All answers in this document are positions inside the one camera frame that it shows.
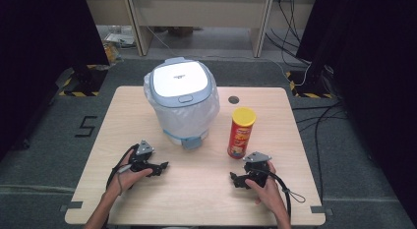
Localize grey table bracket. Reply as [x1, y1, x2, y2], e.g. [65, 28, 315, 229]
[59, 200, 84, 213]
[310, 204, 334, 217]

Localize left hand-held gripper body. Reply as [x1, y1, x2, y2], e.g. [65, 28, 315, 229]
[128, 139, 155, 173]

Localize red chip can yellow lid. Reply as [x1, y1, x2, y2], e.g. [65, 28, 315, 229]
[226, 106, 258, 160]

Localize black curtain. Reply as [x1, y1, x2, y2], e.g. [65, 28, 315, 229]
[0, 0, 110, 159]
[295, 0, 417, 220]

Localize white cable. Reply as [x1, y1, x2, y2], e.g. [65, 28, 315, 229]
[294, 62, 313, 87]

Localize white and blue trash can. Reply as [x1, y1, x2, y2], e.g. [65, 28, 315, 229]
[143, 56, 221, 150]

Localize black floor cables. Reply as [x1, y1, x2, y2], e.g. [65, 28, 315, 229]
[291, 101, 349, 203]

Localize black power cables bundle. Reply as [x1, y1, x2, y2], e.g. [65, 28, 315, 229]
[265, 0, 313, 67]

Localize yellow black striped floor plate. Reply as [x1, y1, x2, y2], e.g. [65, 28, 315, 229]
[58, 64, 110, 97]
[284, 71, 334, 99]

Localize person's right hand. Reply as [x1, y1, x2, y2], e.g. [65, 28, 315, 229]
[244, 161, 287, 215]

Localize clear packets and papers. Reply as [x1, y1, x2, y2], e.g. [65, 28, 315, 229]
[97, 25, 138, 49]

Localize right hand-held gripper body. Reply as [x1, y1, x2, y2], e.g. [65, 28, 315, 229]
[242, 151, 273, 188]

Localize person's left hand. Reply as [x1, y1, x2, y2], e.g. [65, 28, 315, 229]
[105, 148, 154, 200]

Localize yellow plastic bag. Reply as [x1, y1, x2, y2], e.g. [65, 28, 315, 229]
[102, 41, 123, 65]

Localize white plastic bin liner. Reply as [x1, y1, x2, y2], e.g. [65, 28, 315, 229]
[143, 73, 221, 141]

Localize beige wooden desk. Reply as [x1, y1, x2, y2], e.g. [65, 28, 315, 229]
[83, 0, 319, 58]

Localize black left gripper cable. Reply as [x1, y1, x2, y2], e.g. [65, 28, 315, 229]
[105, 143, 140, 192]

